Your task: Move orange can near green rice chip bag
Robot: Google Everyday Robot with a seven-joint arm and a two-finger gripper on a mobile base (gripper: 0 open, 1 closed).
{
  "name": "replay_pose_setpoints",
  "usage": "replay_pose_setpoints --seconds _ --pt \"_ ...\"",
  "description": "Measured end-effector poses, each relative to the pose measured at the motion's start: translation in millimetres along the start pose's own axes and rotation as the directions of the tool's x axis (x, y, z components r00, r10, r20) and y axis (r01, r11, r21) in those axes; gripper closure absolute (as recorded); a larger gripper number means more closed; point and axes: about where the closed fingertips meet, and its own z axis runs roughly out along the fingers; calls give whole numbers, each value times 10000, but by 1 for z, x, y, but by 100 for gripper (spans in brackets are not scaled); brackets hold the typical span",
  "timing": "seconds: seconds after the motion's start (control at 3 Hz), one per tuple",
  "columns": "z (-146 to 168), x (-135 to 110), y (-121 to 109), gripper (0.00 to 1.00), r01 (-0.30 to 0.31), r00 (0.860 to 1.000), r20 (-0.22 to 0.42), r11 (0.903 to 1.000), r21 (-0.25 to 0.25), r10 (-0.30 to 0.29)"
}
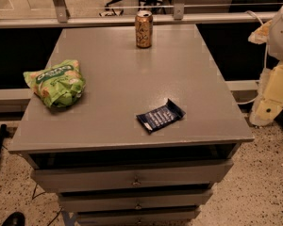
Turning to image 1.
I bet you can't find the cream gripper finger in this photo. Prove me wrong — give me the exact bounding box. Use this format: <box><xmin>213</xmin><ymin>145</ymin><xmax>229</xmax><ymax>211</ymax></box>
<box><xmin>248</xmin><ymin>21</ymin><xmax>272</xmax><ymax>44</ymax></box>
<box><xmin>249</xmin><ymin>61</ymin><xmax>283</xmax><ymax>126</ymax></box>

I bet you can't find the orange soda can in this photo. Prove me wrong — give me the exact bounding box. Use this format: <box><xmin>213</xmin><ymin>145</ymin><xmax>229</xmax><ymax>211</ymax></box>
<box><xmin>135</xmin><ymin>10</ymin><xmax>153</xmax><ymax>48</ymax></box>

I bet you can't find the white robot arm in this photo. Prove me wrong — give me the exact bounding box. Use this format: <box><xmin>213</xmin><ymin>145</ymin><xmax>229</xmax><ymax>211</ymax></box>
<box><xmin>248</xmin><ymin>6</ymin><xmax>283</xmax><ymax>126</ymax></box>

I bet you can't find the green rice chip bag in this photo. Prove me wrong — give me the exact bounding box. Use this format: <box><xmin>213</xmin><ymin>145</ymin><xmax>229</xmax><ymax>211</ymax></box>
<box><xmin>23</xmin><ymin>59</ymin><xmax>86</xmax><ymax>107</ymax></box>

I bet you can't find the dark blue snack wrapper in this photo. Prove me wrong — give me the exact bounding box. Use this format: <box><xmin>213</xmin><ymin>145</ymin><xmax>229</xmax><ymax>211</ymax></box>
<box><xmin>137</xmin><ymin>100</ymin><xmax>186</xmax><ymax>134</ymax></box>

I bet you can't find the middle grey drawer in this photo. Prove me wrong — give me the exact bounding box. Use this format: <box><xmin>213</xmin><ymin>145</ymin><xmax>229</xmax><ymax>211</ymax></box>
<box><xmin>58</xmin><ymin>189</ymin><xmax>212</xmax><ymax>212</ymax></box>

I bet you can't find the grey drawer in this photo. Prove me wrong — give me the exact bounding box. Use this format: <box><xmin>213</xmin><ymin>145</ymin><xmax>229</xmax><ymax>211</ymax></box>
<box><xmin>31</xmin><ymin>159</ymin><xmax>233</xmax><ymax>193</ymax></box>
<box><xmin>77</xmin><ymin>206</ymin><xmax>200</xmax><ymax>226</ymax></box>
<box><xmin>58</xmin><ymin>189</ymin><xmax>212</xmax><ymax>212</ymax></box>

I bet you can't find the top grey drawer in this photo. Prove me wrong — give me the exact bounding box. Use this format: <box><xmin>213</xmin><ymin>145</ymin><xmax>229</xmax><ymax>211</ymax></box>
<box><xmin>31</xmin><ymin>159</ymin><xmax>233</xmax><ymax>193</ymax></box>

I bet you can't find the bottom grey drawer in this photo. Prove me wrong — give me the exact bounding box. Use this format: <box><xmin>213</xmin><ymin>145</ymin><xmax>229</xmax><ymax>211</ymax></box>
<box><xmin>77</xmin><ymin>206</ymin><xmax>200</xmax><ymax>226</ymax></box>

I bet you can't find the grey drawer cabinet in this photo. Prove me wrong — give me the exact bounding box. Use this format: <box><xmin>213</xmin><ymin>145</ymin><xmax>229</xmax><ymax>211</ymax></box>
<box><xmin>8</xmin><ymin>24</ymin><xmax>255</xmax><ymax>226</ymax></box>

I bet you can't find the grey metal railing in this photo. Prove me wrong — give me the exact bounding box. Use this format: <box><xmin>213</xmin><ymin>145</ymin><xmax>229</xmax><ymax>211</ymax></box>
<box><xmin>0</xmin><ymin>0</ymin><xmax>283</xmax><ymax>28</ymax></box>

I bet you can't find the black shoe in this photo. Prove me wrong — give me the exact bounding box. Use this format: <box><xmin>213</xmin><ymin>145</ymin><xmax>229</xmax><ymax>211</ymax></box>
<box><xmin>2</xmin><ymin>212</ymin><xmax>25</xmax><ymax>226</ymax></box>

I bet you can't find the white cable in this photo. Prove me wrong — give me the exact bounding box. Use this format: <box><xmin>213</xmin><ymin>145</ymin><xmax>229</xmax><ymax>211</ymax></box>
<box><xmin>236</xmin><ymin>10</ymin><xmax>272</xmax><ymax>105</ymax></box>

